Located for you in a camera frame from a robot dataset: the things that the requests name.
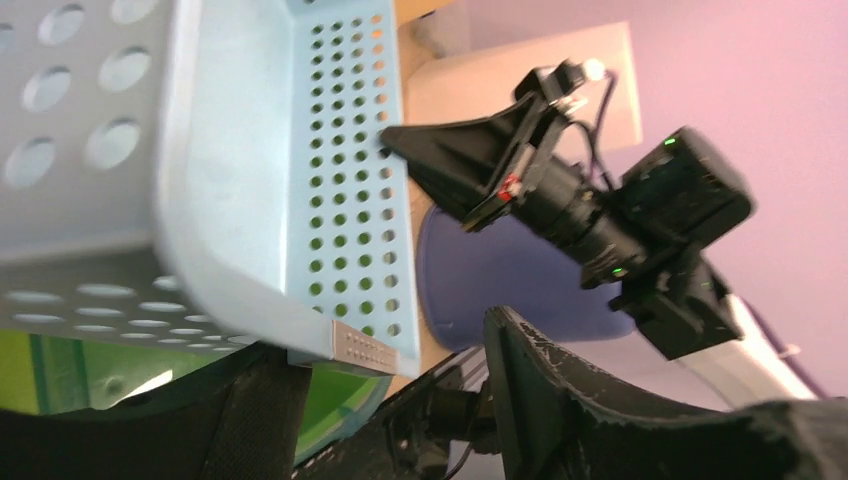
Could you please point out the light blue perforated basket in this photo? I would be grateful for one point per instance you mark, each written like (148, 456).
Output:
(201, 175)

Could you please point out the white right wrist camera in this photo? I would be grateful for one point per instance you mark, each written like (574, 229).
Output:
(558, 85)

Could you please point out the lime green tray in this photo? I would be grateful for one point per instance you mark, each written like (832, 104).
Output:
(18, 386)

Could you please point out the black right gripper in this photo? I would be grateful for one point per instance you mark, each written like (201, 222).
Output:
(678, 199)

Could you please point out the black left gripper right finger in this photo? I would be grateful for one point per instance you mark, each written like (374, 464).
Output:
(561, 417)

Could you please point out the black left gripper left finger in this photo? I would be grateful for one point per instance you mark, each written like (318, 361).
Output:
(236, 418)

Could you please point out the dark green tray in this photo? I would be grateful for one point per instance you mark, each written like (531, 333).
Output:
(73, 374)

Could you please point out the white octagonal large container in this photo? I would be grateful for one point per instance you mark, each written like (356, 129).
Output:
(481, 83)

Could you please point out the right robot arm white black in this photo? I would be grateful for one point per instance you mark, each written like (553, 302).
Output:
(691, 315)

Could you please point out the blue round bucket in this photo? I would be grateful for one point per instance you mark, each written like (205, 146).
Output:
(461, 275)

